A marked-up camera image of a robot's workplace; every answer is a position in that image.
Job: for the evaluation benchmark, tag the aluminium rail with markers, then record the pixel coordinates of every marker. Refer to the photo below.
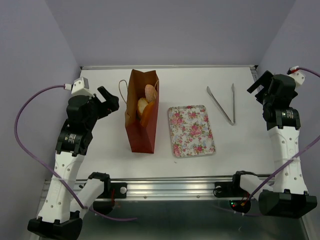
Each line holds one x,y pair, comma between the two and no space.
170,188

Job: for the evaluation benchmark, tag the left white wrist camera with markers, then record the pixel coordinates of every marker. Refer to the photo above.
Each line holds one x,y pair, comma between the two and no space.
80,87

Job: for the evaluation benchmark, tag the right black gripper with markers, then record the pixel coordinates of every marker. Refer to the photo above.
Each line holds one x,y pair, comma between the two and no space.
265,79

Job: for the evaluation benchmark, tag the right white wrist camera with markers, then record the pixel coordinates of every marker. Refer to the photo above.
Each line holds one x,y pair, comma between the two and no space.
297,75

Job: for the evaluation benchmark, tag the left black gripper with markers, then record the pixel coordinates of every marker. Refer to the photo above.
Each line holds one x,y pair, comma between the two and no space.
112,102

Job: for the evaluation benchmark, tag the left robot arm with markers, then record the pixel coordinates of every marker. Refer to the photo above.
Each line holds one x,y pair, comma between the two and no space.
61,216

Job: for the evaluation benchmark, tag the floral tray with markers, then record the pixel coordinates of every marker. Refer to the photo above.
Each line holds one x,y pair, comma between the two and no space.
190,131

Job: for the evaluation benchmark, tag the orange oval bread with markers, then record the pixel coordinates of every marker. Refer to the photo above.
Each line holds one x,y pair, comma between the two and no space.
147,114

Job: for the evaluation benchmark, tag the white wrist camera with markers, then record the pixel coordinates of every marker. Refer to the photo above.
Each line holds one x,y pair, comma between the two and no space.
297,75
80,87

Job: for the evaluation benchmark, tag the metal tongs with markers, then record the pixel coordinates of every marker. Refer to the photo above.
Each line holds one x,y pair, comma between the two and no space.
228,105

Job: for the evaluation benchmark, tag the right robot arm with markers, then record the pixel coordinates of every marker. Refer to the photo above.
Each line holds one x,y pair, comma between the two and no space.
284,193

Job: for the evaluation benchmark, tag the red brown paper bag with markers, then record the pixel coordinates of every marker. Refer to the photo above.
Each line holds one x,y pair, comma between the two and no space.
141,140

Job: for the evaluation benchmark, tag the pink sugared donut bread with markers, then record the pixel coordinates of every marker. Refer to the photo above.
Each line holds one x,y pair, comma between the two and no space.
150,93

